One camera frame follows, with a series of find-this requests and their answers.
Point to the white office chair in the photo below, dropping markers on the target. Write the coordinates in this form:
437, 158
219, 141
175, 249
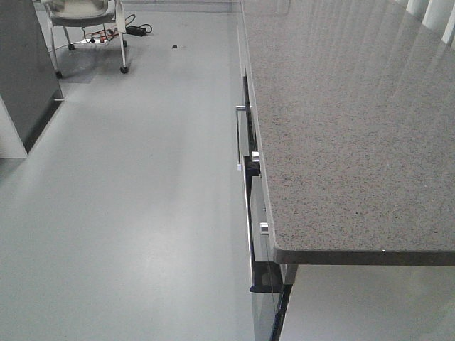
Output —
84, 14

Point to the white power strip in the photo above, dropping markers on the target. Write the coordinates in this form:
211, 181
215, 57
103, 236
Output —
93, 41

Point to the dark grey cabinet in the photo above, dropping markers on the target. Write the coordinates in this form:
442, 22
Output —
30, 91

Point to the silver round knob lower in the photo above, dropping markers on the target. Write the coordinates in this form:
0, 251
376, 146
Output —
264, 228

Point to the silver oven door handle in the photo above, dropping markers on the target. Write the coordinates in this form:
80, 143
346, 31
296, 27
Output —
249, 133

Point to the grey granite kitchen counter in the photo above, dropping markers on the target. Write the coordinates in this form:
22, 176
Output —
353, 104

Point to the black power adapter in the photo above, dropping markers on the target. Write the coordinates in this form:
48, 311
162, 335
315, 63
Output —
141, 30

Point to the silver round knob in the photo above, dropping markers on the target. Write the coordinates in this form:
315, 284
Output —
264, 228
255, 157

